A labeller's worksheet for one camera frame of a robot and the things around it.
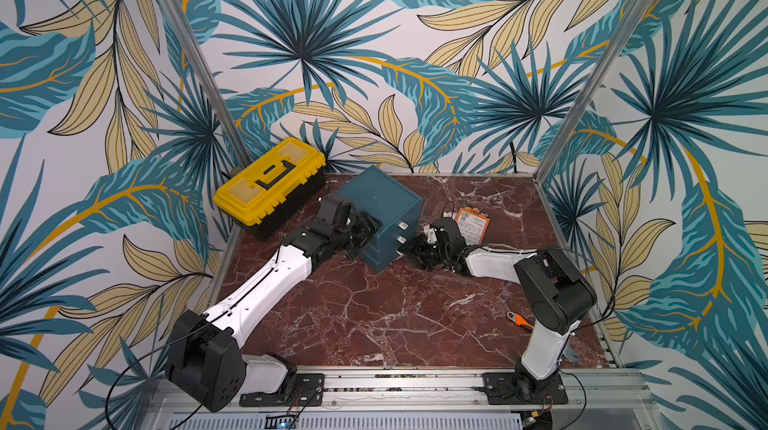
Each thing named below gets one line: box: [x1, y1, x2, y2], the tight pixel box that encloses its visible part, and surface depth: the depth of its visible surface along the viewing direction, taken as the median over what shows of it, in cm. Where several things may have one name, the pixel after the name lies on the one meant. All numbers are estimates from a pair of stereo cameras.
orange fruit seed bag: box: [455, 207, 491, 246], surface depth 106 cm
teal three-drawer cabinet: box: [334, 165, 423, 273], surface depth 88 cm
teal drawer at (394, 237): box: [366, 222, 419, 254], surface depth 89 cm
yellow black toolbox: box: [213, 137, 327, 239], surface depth 96 cm
